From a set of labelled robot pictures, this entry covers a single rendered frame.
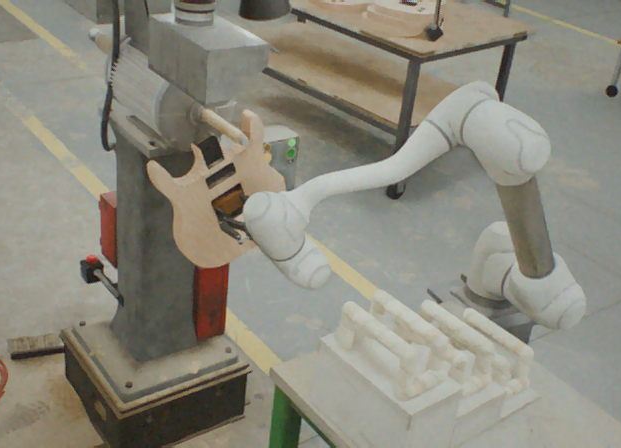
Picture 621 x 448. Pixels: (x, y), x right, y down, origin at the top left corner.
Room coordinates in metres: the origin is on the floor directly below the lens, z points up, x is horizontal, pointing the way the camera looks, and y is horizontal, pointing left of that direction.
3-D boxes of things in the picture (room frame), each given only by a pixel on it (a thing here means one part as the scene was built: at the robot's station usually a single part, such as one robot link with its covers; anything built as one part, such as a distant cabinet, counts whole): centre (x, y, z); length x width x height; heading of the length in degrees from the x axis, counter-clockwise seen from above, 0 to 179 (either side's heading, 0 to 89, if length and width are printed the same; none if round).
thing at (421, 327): (1.34, -0.23, 1.20); 0.20 x 0.03 x 0.03; 42
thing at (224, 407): (2.36, 0.48, 0.12); 0.61 x 0.51 x 0.25; 129
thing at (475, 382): (1.35, -0.38, 1.04); 0.11 x 0.03 x 0.03; 133
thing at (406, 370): (1.22, -0.22, 1.15); 0.03 x 0.03 x 0.09
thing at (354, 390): (1.32, -0.20, 1.02); 0.27 x 0.15 x 0.17; 43
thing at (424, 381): (1.24, -0.26, 1.12); 0.11 x 0.03 x 0.03; 133
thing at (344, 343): (1.35, -0.11, 1.15); 0.03 x 0.03 x 0.09
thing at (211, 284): (2.46, 0.35, 0.49); 0.25 x 0.12 x 0.37; 39
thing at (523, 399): (1.52, -0.43, 0.94); 0.27 x 0.15 x 0.01; 43
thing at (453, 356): (1.39, -0.29, 1.12); 0.20 x 0.03 x 0.03; 42
